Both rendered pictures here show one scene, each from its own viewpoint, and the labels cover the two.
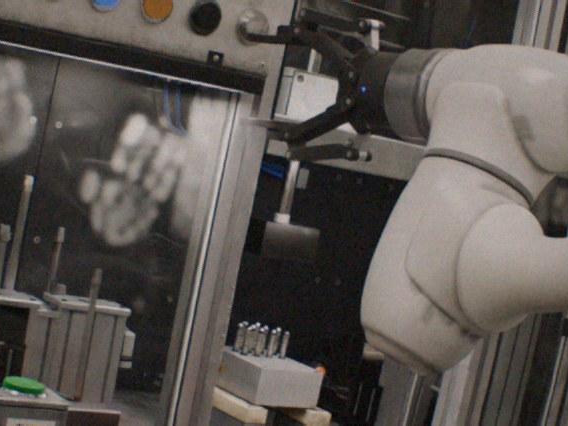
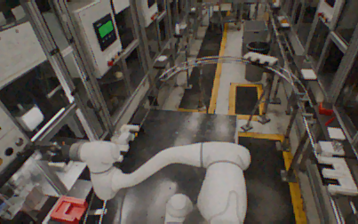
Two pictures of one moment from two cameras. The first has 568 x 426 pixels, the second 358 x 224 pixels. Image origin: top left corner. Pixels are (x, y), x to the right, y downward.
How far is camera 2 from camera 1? 0.87 m
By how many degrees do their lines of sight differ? 50
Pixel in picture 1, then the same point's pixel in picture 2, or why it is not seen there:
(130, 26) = not seen: outside the picture
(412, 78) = (76, 158)
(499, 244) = (116, 184)
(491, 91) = (98, 162)
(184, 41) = (9, 158)
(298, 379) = not seen: hidden behind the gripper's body
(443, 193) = (101, 180)
